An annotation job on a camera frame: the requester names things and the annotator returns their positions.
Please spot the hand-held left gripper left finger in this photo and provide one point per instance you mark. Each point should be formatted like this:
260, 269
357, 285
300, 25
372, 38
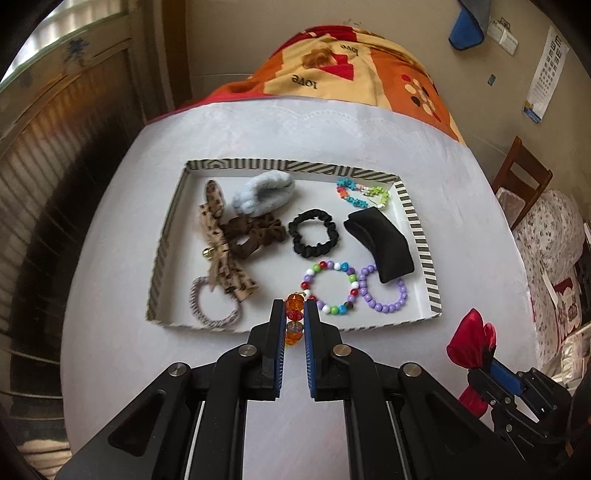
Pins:
278, 355

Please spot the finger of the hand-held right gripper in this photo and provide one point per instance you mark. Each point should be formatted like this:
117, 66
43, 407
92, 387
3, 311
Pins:
480, 383
507, 377

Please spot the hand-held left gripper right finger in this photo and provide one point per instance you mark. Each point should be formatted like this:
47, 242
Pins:
309, 355

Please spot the red fabric bow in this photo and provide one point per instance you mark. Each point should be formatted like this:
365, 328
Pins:
471, 341

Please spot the black scrunchie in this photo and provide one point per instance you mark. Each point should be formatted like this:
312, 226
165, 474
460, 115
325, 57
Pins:
300, 240

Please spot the brown scrunchie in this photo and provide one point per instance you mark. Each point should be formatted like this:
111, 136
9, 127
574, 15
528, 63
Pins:
244, 240

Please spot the leopard print bow with bell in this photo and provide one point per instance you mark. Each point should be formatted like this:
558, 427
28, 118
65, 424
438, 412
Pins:
221, 249

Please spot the black foam hair piece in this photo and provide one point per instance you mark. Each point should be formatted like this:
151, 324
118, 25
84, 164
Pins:
388, 244

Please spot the striped cardboard tray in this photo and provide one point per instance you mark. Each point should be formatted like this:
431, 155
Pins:
418, 240

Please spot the light blue fluffy hair clip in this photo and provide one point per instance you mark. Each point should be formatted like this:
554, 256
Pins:
263, 191

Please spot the floral bedding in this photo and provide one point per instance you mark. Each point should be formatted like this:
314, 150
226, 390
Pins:
549, 258

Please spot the white tablecloth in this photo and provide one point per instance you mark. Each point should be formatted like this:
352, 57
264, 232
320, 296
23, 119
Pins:
115, 258

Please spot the wooden chair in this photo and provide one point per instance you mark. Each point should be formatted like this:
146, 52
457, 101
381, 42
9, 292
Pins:
521, 180

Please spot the orange printed blanket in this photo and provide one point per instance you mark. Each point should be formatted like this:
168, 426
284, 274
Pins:
351, 64

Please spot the brown slatted door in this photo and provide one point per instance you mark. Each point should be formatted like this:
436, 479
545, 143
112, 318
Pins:
55, 161

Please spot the white wall calendar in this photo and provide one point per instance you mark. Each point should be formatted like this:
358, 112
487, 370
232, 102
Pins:
545, 74

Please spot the white wall switch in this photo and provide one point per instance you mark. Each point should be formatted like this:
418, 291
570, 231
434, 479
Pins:
503, 33

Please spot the blue and grey wall hanging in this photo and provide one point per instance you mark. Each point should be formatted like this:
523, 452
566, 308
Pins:
468, 27

